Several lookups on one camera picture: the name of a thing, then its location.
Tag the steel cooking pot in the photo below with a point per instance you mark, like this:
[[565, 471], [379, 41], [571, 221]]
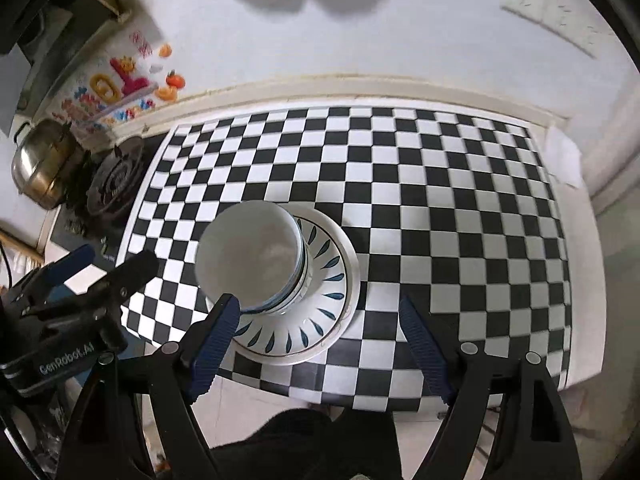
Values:
[[42, 165]]

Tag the white folded paper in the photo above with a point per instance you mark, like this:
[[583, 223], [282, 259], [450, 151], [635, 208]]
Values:
[[562, 155]]

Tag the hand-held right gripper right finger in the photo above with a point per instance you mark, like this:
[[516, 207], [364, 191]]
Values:
[[425, 347]]

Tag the colourful wall sticker sheet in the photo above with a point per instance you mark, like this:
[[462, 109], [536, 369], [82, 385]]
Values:
[[125, 90]]

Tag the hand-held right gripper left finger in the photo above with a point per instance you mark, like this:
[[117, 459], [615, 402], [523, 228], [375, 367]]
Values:
[[217, 342]]

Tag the white wall socket panel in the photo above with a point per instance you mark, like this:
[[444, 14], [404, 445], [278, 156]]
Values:
[[555, 15]]

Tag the black range hood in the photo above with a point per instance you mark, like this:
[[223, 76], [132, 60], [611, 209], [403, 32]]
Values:
[[40, 0]]

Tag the black gas stove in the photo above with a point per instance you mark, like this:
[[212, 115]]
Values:
[[112, 185]]

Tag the black white checkered mat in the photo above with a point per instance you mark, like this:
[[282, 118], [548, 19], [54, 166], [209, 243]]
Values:
[[450, 210]]

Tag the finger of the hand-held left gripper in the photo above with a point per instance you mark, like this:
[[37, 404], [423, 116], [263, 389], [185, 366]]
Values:
[[130, 272], [75, 260]]

